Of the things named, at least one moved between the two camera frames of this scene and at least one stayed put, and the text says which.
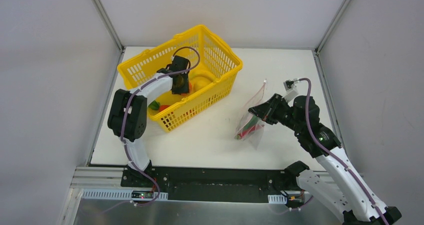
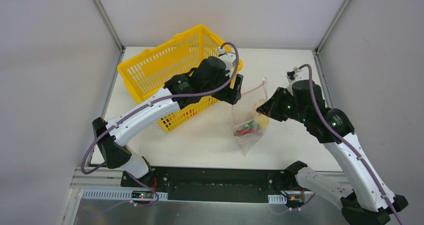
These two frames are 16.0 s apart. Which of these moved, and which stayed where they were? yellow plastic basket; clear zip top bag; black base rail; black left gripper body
Moved: black left gripper body; clear zip top bag
Stayed: yellow plastic basket; black base rail
